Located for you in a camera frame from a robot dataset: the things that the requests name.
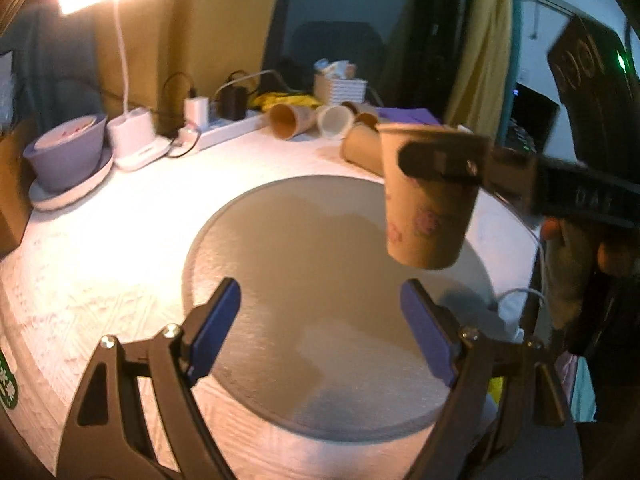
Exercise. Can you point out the black power adapter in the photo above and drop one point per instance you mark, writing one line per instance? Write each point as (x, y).
(233, 103)

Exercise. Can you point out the purple bowl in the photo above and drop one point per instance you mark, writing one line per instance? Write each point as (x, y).
(67, 154)

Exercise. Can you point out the person's right hand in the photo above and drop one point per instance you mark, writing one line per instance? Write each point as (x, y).
(573, 253)

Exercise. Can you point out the flower-printed paper cup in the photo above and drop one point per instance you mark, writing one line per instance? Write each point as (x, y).
(426, 221)

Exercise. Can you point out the brown paper cup middle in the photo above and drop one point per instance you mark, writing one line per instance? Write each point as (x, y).
(366, 118)

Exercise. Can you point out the brown paper cup front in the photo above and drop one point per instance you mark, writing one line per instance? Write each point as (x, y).
(362, 147)

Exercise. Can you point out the black laptop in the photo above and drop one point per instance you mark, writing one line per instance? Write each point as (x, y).
(533, 117)

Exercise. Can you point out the white desk lamp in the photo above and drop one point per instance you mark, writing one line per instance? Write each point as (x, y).
(132, 134)

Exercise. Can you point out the yellow curtain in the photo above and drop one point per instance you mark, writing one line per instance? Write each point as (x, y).
(476, 98)

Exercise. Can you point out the lying brown paper cup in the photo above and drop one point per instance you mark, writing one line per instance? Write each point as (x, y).
(287, 121)

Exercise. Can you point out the yellow plastic bag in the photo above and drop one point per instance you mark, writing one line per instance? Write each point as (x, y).
(267, 100)

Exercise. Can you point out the white woven basket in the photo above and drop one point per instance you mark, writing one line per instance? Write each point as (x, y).
(334, 91)

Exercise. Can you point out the lying white paper cup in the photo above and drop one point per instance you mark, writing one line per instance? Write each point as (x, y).
(334, 121)

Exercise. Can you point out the green sticker label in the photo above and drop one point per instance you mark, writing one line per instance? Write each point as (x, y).
(8, 385)

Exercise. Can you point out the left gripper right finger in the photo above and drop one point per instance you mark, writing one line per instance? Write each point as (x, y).
(505, 416)

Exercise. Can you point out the brown paper cup rear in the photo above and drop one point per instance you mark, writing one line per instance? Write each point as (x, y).
(360, 108)

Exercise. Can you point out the purple cloth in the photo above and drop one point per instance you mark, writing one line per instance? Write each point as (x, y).
(417, 116)

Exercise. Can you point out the cardboard box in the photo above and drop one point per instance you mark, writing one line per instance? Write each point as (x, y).
(15, 179)

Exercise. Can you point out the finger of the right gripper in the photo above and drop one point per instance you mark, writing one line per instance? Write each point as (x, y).
(450, 159)

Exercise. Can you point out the white power strip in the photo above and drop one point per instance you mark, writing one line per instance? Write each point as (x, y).
(218, 132)

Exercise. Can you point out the white phone charger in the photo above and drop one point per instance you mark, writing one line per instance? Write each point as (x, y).
(196, 112)

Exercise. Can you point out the teal curtain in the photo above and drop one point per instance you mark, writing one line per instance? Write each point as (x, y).
(512, 72)

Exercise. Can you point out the round grey placemat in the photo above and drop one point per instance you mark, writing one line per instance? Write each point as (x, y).
(320, 345)

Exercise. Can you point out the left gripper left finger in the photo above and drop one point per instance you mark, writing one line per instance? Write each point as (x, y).
(105, 435)

